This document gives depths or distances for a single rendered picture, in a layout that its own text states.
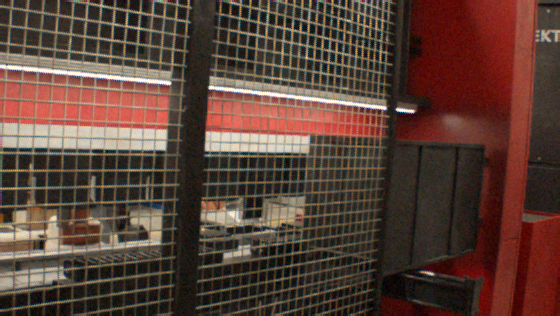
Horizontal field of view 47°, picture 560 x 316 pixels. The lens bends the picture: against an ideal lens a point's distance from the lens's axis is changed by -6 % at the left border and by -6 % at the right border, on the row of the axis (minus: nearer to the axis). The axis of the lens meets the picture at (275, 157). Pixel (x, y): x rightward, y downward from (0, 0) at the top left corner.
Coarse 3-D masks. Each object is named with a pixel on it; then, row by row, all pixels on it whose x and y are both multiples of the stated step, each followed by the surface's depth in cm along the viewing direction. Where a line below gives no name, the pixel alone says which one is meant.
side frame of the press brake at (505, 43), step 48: (432, 0) 286; (480, 0) 271; (528, 0) 270; (432, 48) 286; (480, 48) 271; (528, 48) 273; (432, 96) 286; (480, 96) 271; (528, 96) 277; (528, 144) 281; (480, 240) 271
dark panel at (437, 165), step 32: (320, 160) 184; (352, 160) 195; (416, 160) 224; (448, 160) 242; (480, 160) 264; (416, 192) 225; (448, 192) 244; (480, 192) 265; (320, 224) 186; (352, 224) 198; (416, 224) 226; (448, 224) 247; (416, 256) 229; (448, 256) 248; (320, 288) 188
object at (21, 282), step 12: (240, 252) 194; (24, 276) 144; (36, 276) 145; (48, 276) 147; (60, 276) 148; (0, 288) 133; (12, 288) 134; (24, 288) 136; (0, 300) 131; (12, 300) 133; (24, 300) 136; (36, 300) 138; (48, 300) 141; (0, 312) 132; (12, 312) 134; (24, 312) 136; (36, 312) 138; (48, 312) 140
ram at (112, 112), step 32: (0, 96) 161; (32, 96) 168; (64, 96) 175; (96, 96) 183; (128, 96) 191; (160, 96) 200; (224, 96) 220; (256, 96) 231; (0, 128) 161; (32, 128) 168; (96, 128) 184; (128, 128) 192; (160, 128) 201; (256, 128) 233; (288, 128) 245; (320, 128) 260; (352, 128) 276; (384, 128) 294
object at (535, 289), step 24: (528, 216) 332; (552, 216) 336; (528, 240) 296; (552, 240) 320; (528, 264) 296; (552, 264) 324; (528, 288) 299; (552, 288) 329; (528, 312) 304; (552, 312) 334
